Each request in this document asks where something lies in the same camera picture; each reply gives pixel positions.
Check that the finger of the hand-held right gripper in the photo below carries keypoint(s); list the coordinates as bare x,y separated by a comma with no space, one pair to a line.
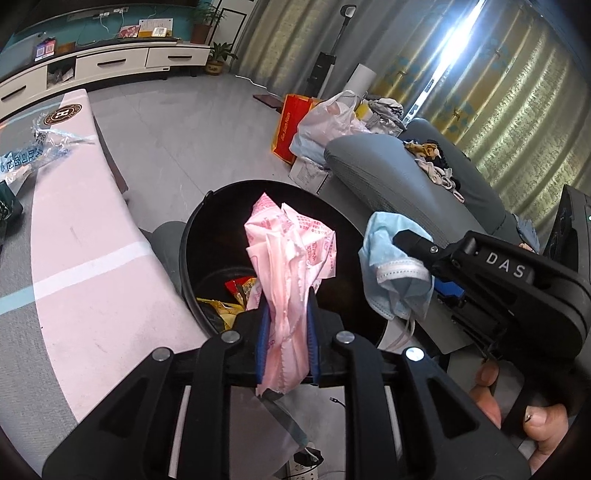
415,243
447,290

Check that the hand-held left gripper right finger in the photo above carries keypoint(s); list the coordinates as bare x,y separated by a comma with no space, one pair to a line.
314,346

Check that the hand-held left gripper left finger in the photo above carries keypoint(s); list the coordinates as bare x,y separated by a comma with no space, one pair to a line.
262,350

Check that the blue face mask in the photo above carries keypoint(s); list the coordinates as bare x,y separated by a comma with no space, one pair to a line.
383,286

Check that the pink wrapper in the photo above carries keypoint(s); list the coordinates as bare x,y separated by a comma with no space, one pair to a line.
286,258

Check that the black trash bin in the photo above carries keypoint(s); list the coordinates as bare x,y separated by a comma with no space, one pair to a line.
207,258

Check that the person's right hand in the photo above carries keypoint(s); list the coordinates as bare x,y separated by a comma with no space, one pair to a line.
547,422

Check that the yellow snack wrapper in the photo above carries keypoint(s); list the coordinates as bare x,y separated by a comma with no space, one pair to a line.
219,311

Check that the red snack wrapper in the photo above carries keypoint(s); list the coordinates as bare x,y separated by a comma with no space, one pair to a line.
240,288

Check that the grey sofa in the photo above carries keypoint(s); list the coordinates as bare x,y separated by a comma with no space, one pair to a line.
392,180

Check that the clothes pile on sofa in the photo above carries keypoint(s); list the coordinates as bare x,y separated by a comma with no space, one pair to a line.
434,166

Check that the white power strip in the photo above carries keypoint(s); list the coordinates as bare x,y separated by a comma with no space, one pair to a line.
304,464

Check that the white cardboard box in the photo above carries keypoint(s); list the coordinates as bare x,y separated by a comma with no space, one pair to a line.
309,174

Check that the clothes heap behind bags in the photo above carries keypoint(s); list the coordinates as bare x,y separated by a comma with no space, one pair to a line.
383,113

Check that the white plastic bag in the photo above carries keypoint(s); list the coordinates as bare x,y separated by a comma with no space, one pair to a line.
325,120

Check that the red and yellow bag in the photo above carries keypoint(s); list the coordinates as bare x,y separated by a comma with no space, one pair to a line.
288,127

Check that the patterned yellow curtain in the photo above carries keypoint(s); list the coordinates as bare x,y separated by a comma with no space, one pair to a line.
517,101

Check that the black upright vacuum cleaner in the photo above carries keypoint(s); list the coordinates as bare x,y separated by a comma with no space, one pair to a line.
325,64

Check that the small potted plant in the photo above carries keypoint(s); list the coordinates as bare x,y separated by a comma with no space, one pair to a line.
219,57

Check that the dark green object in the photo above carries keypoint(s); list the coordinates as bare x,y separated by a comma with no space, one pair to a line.
8,207

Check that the clear plastic packaging blue print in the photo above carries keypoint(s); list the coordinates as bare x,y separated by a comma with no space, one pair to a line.
41,147

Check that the tall potted plant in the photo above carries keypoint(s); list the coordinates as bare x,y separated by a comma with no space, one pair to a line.
203,21

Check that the white tv cabinet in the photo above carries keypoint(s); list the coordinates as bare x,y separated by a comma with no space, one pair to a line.
115,62

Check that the white flat box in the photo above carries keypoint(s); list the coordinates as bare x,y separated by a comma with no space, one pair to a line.
156,26

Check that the red flat box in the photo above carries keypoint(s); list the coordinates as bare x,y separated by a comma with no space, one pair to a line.
130,30

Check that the purple box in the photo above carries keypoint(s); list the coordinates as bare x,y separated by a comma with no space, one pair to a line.
45,50

